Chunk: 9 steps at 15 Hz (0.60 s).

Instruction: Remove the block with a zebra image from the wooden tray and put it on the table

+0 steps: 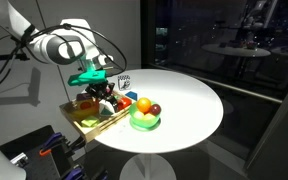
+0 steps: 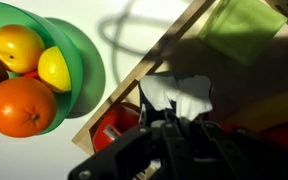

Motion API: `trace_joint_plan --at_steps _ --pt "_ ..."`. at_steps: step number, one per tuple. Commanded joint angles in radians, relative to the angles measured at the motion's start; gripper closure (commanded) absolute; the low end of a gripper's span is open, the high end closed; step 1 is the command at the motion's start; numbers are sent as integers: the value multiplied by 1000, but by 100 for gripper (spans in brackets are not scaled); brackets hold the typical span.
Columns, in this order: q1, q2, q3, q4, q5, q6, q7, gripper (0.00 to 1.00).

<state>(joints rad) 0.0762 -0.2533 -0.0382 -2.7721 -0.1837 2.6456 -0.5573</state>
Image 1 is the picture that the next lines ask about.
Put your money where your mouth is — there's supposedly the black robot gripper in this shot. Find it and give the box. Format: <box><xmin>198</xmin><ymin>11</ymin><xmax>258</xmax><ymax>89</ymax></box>
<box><xmin>85</xmin><ymin>82</ymin><xmax>120</xmax><ymax>113</ymax></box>

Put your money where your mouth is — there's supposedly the yellow block with red circle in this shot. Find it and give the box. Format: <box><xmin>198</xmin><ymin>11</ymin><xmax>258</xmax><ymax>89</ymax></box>
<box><xmin>76</xmin><ymin>99</ymin><xmax>98</xmax><ymax>112</ymax></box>

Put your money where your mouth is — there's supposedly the purple block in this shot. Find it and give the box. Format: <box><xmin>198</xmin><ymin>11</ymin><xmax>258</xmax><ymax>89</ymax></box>
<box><xmin>75</xmin><ymin>92</ymin><xmax>94</xmax><ymax>102</ymax></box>

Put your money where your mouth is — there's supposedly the blue block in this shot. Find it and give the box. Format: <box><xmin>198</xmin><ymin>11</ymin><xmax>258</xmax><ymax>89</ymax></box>
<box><xmin>124</xmin><ymin>91</ymin><xmax>139</xmax><ymax>102</ymax></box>

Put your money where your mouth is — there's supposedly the light green block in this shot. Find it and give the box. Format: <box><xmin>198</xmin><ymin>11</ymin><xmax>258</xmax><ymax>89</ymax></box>
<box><xmin>80</xmin><ymin>116</ymin><xmax>100</xmax><ymax>128</ymax></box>

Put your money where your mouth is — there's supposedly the wooden tray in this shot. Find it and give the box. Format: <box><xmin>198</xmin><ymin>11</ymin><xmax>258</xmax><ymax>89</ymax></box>
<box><xmin>59</xmin><ymin>87</ymin><xmax>134</xmax><ymax>143</ymax></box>

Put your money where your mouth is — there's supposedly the red toy tomato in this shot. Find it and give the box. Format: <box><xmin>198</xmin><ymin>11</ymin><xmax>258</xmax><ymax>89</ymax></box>
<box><xmin>117</xmin><ymin>97</ymin><xmax>132</xmax><ymax>111</ymax></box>

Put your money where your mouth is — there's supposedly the yellow toy banana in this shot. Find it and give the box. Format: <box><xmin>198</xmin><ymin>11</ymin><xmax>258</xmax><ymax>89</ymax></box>
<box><xmin>69</xmin><ymin>108</ymin><xmax>100</xmax><ymax>119</ymax></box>

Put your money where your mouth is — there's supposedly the yellow toy lemon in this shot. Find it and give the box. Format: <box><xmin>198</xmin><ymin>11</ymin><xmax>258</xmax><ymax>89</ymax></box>
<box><xmin>143</xmin><ymin>113</ymin><xmax>157</xmax><ymax>122</ymax></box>
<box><xmin>132</xmin><ymin>110</ymin><xmax>145</xmax><ymax>121</ymax></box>

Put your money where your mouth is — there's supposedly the orange toy fruit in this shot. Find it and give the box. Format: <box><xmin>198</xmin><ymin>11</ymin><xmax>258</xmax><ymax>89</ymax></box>
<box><xmin>136</xmin><ymin>97</ymin><xmax>152</xmax><ymax>114</ymax></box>

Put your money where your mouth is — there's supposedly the green plastic bowl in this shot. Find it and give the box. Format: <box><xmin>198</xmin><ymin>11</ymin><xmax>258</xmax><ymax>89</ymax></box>
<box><xmin>128</xmin><ymin>100</ymin><xmax>162</xmax><ymax>130</ymax></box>

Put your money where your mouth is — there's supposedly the dark red toy plum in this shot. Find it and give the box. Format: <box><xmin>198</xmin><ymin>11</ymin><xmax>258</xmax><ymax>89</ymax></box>
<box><xmin>149</xmin><ymin>103</ymin><xmax>163</xmax><ymax>117</ymax></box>

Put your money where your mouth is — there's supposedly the purple clamp with orange tip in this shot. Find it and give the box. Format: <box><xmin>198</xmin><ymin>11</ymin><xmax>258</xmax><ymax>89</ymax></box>
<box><xmin>38</xmin><ymin>132</ymin><xmax>66</xmax><ymax>157</ymax></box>

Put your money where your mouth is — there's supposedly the black base platform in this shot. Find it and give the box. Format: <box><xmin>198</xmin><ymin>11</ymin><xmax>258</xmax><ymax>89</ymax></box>
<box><xmin>0</xmin><ymin>124</ymin><xmax>87</xmax><ymax>180</ymax></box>

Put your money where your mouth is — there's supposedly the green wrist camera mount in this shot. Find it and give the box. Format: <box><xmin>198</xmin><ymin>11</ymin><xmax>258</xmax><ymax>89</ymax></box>
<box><xmin>66</xmin><ymin>69</ymin><xmax>107</xmax><ymax>87</ymax></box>

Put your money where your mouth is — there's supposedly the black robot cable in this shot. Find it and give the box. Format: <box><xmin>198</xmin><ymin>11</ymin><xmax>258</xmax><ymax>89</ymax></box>
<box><xmin>0</xmin><ymin>23</ymin><xmax>128</xmax><ymax>96</ymax></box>

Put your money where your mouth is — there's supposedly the white table pedestal base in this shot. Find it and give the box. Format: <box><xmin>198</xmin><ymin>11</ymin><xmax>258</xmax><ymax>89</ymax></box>
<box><xmin>119</xmin><ymin>152</ymin><xmax>178</xmax><ymax>180</ymax></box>

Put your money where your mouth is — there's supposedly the silver metal bracket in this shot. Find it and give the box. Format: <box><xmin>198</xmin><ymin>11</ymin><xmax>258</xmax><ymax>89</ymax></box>
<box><xmin>10</xmin><ymin>152</ymin><xmax>29</xmax><ymax>168</ymax></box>

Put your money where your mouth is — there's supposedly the black camera stand rod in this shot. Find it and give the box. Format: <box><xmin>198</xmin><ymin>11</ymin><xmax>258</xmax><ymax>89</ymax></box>
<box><xmin>0</xmin><ymin>52</ymin><xmax>31</xmax><ymax>63</ymax></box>

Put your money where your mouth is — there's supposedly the grey window sill rail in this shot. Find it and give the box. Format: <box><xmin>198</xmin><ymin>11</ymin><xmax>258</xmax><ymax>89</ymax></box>
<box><xmin>149</xmin><ymin>63</ymin><xmax>284</xmax><ymax>105</ymax></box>

